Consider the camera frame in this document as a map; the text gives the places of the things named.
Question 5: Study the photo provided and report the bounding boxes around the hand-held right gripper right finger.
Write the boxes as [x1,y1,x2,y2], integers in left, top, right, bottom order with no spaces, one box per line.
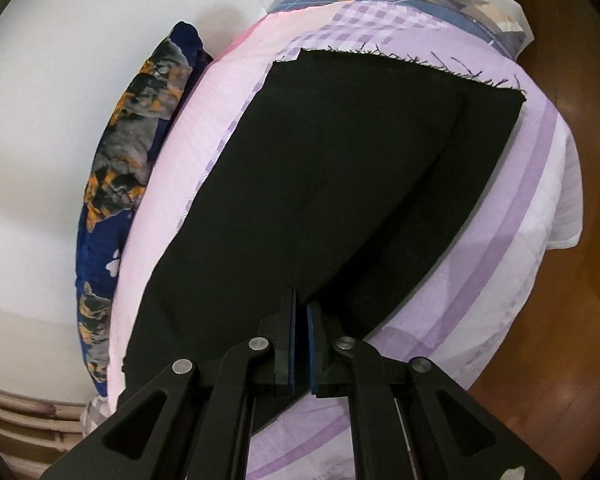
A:
[306,302,563,480]

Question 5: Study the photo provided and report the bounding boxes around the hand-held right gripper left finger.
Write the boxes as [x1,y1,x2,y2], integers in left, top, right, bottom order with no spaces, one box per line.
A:
[40,287,298,480]

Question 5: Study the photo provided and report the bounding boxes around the black pants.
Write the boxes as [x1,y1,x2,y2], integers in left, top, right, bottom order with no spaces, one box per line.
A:
[121,48,527,433]

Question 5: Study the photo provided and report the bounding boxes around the pink purple checked bed sheet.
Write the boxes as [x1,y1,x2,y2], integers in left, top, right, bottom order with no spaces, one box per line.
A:
[107,0,583,480]

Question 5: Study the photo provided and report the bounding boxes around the beige ribbed panel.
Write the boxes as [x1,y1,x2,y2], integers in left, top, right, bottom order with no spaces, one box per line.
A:
[0,382,96,480]

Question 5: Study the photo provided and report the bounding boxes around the blue grey patchwork cloth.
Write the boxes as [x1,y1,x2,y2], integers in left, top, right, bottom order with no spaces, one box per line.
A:
[270,0,526,53]

